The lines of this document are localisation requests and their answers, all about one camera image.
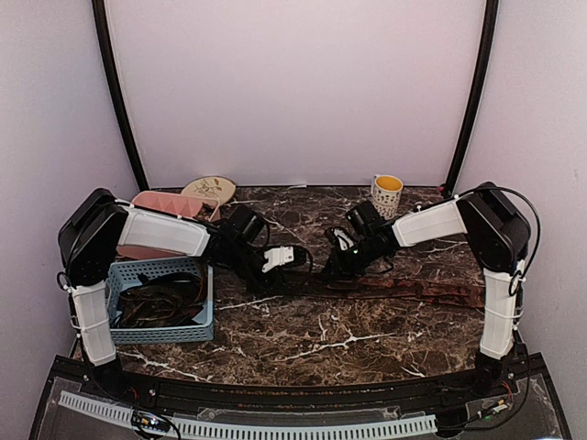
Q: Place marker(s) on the black front rail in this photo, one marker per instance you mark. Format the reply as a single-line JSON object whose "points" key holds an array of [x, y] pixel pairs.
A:
{"points": [[181, 396]]}

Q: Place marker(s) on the white slotted cable duct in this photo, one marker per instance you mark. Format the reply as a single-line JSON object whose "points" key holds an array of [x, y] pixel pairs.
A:
{"points": [[151, 425]]}

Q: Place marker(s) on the left black frame post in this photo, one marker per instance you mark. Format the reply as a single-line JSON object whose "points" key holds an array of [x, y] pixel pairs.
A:
{"points": [[116, 94]]}

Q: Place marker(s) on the black frame post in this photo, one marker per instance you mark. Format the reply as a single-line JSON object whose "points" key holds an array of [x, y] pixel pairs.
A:
{"points": [[116, 94], [475, 96]]}

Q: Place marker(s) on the beige floral plate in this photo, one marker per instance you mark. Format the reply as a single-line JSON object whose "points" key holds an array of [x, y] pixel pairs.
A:
{"points": [[213, 187]]}

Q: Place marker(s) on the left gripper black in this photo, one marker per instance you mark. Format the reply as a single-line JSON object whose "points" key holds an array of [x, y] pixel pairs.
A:
{"points": [[267, 282]]}

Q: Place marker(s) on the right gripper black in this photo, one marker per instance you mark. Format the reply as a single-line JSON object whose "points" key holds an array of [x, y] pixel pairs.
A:
{"points": [[340, 269]]}

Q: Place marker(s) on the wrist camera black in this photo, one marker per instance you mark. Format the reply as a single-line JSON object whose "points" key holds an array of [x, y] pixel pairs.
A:
{"points": [[365, 219], [253, 232]]}

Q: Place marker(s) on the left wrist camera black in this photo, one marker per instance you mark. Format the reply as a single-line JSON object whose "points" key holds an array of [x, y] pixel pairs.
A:
{"points": [[253, 232]]}

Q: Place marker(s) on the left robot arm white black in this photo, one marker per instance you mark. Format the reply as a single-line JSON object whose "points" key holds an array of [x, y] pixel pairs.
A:
{"points": [[89, 241]]}

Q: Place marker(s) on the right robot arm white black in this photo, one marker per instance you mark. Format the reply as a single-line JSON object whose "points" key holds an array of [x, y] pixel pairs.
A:
{"points": [[496, 230]]}

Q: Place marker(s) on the white mug yellow inside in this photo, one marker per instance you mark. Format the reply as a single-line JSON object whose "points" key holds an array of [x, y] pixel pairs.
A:
{"points": [[386, 192]]}

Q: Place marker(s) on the right black frame post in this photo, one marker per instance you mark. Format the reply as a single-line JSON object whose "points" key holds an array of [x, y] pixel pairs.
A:
{"points": [[475, 96]]}

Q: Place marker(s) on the brown red patterned tie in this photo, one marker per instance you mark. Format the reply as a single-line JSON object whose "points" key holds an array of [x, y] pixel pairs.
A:
{"points": [[381, 287]]}

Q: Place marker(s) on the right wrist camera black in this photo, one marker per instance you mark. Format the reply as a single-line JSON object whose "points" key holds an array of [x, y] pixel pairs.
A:
{"points": [[365, 219]]}

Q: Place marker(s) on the pink divided organizer tray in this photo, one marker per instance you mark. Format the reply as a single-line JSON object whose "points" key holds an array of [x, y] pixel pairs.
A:
{"points": [[165, 204]]}

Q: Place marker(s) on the blue perforated plastic basket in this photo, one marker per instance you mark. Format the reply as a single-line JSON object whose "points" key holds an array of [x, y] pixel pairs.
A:
{"points": [[123, 275]]}

